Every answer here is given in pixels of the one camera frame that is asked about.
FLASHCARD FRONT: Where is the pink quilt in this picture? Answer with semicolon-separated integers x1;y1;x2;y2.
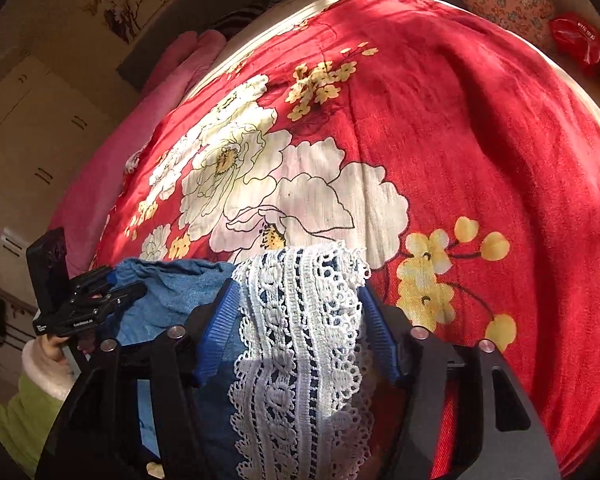
47;29;227;267

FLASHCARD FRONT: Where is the red floral blanket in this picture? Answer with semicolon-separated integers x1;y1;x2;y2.
87;0;600;476

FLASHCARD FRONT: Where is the blue denim pants lace trim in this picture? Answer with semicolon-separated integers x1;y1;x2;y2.
95;241;406;480

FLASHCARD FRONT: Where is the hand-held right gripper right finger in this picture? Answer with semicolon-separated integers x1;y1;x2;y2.
361;286;563;480

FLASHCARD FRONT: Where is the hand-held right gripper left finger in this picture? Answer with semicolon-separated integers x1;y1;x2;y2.
35;279;243;480

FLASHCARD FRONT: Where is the red plastic bag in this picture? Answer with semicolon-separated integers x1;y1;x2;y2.
550;11;600;79

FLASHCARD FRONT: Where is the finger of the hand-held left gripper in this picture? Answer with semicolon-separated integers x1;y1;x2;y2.
71;266;117;295
99;281;149;312

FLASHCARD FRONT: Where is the cream wardrobe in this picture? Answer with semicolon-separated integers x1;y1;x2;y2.
0;54;123;273

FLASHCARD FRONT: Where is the floral patterned cloth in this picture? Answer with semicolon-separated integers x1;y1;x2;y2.
454;0;557;52

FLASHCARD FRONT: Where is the person's left forearm green sleeve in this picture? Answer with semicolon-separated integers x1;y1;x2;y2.
0;340;81;478

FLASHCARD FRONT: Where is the person's left hand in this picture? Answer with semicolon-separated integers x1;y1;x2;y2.
39;334;83;362

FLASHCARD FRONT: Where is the striped cloth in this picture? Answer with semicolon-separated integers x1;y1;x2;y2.
211;2;267;37

